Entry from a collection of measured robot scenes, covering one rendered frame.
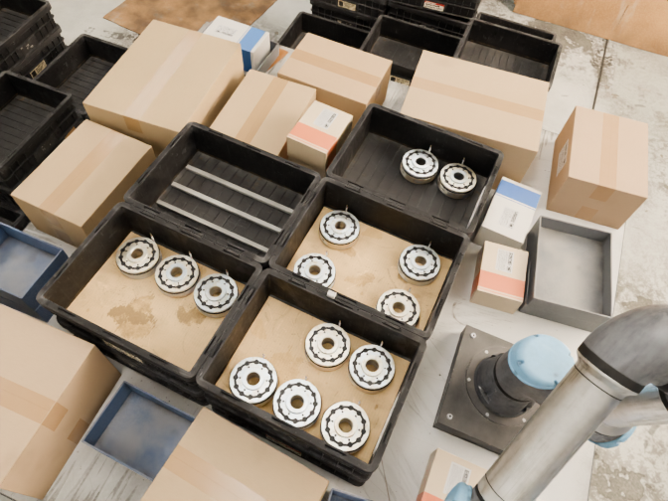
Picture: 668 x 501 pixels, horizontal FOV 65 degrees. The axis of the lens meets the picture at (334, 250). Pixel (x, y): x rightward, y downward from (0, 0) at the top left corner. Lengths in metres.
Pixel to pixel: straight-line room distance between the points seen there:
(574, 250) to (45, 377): 1.35
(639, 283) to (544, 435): 1.88
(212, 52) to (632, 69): 2.60
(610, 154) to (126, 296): 1.38
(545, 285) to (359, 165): 0.60
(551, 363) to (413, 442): 0.38
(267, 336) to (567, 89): 2.50
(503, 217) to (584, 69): 2.07
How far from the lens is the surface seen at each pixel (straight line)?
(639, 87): 3.57
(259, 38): 1.97
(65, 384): 1.23
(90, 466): 1.38
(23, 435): 1.23
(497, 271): 1.48
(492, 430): 1.34
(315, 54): 1.80
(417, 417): 1.35
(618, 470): 2.31
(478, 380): 1.33
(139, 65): 1.75
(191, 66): 1.72
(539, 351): 1.18
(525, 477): 0.88
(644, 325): 0.82
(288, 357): 1.23
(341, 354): 1.20
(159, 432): 1.35
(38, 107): 2.35
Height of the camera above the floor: 1.98
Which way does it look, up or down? 59 degrees down
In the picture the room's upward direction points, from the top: 6 degrees clockwise
